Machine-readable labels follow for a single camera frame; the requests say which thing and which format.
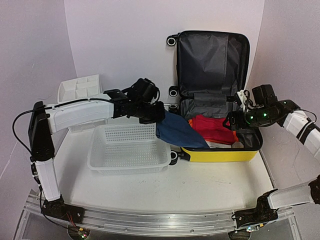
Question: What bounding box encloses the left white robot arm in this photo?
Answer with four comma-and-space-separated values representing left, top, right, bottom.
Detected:
14, 78, 165, 224

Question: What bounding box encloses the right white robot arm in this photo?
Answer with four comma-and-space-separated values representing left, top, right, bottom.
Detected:
223, 84, 320, 232

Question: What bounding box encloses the white plastic drawer organizer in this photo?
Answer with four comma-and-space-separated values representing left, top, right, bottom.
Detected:
57, 74, 108, 133

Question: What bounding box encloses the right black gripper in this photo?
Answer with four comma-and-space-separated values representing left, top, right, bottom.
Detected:
222, 106, 275, 132

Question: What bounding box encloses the white perforated plastic basket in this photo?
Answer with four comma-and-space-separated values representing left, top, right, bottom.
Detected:
87, 123, 171, 176

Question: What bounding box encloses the blue garment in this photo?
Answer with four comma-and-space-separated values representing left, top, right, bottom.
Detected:
155, 110, 210, 149

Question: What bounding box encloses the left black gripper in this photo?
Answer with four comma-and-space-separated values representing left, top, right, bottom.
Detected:
134, 101, 166, 125

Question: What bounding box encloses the orange folded garment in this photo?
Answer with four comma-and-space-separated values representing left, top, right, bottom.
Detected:
187, 119, 240, 144

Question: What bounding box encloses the yellow Pikachu hard-shell suitcase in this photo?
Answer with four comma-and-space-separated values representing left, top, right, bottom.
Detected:
166, 30, 263, 164

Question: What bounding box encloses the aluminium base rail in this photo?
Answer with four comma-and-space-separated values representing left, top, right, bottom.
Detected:
13, 191, 302, 240

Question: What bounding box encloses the red garment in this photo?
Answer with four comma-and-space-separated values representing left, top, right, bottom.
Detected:
191, 114, 237, 146

